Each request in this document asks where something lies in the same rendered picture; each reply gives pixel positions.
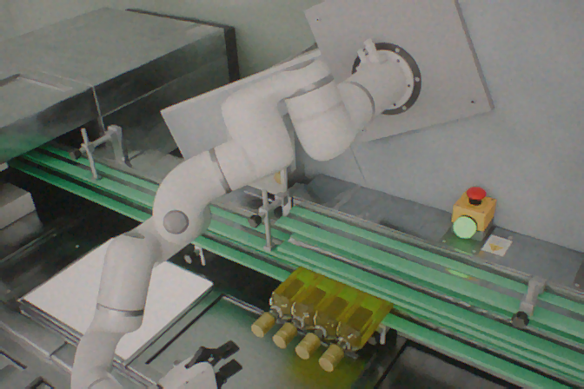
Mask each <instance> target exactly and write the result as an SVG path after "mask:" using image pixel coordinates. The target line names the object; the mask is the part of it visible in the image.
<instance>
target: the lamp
mask: <svg viewBox="0 0 584 389"><path fill-rule="evenodd" d="M476 229H478V224H476V222H475V220H474V219H473V217H471V216H470V215H467V214H463V215H460V216H459V217H458V219H457V221H456V223H455V224H454V230H455V232H456V234H457V235H459V236H460V237H462V238H468V237H470V236H472V234H473V233H474V232H475V231H476Z"/></svg>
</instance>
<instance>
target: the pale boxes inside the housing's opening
mask: <svg viewBox="0 0 584 389"><path fill-rule="evenodd" d="M7 167H8V166H7V163H4V164H2V165H0V171H2V170H4V169H6V168H7ZM33 210H35V206H34V203H33V200H32V198H31V195H30V192H27V191H25V190H23V189H21V188H18V187H16V186H14V184H12V183H8V182H6V181H4V180H1V179H0V229H2V228H4V227H6V226H8V225H10V224H12V223H13V222H15V221H18V220H19V219H21V217H23V216H25V215H26V214H28V213H30V212H31V211H33Z"/></svg>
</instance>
